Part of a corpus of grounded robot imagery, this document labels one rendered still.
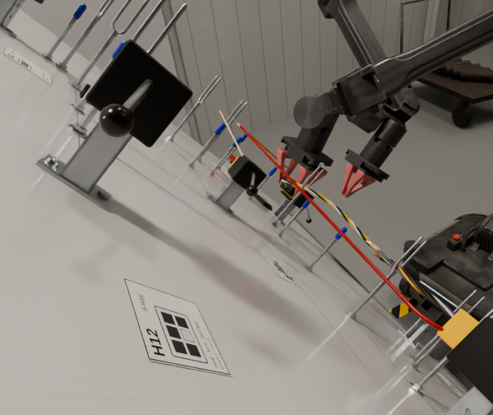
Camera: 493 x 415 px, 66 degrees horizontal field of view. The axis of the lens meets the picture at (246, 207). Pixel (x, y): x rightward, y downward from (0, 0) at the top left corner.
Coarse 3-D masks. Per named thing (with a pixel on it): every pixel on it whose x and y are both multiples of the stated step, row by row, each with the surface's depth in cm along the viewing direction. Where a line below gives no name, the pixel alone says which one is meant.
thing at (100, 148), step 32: (128, 64) 20; (160, 64) 20; (96, 96) 20; (128, 96) 20; (160, 96) 20; (96, 128) 22; (128, 128) 16; (160, 128) 21; (96, 160) 22; (96, 192) 24
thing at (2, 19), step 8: (0, 0) 44; (8, 0) 44; (16, 0) 44; (24, 0) 46; (40, 0) 47; (0, 8) 44; (8, 8) 44; (16, 8) 46; (0, 16) 45; (8, 16) 45; (0, 24) 45; (8, 24) 46; (8, 32) 45
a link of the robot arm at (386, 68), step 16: (480, 16) 59; (448, 32) 61; (464, 32) 60; (480, 32) 59; (416, 48) 63; (432, 48) 62; (448, 48) 61; (464, 48) 61; (384, 64) 65; (400, 64) 64; (416, 64) 63; (432, 64) 63; (352, 80) 67; (368, 80) 67; (384, 80) 65; (400, 80) 64; (352, 96) 68; (368, 96) 67; (384, 96) 66; (352, 112) 70
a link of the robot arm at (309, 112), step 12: (336, 84) 70; (312, 96) 64; (324, 96) 64; (336, 96) 67; (300, 108) 66; (312, 108) 65; (324, 108) 64; (336, 108) 64; (348, 108) 71; (372, 108) 68; (300, 120) 66; (312, 120) 65; (324, 120) 66; (348, 120) 70
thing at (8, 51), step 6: (6, 48) 39; (6, 54) 37; (12, 54) 39; (18, 54) 40; (18, 60) 38; (24, 60) 40; (24, 66) 38; (30, 66) 40; (36, 66) 42; (36, 72) 39; (42, 72) 41; (42, 78) 39; (48, 78) 41
